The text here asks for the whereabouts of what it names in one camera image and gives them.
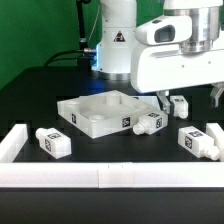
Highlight white U-shaped fence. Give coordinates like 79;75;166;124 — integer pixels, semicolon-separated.
0;122;224;190

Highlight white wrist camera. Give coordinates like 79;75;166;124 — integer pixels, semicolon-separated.
135;15;192;46

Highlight white square table top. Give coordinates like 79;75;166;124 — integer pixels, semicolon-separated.
57;90;159;139

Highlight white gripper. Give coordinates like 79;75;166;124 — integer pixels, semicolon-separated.
131;43;224;114

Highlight black cables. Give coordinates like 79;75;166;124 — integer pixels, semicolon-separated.
43;49;98;67

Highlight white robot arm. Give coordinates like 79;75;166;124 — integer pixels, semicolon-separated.
93;0;224;111

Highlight black pole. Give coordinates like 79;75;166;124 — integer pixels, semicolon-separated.
76;0;88;50

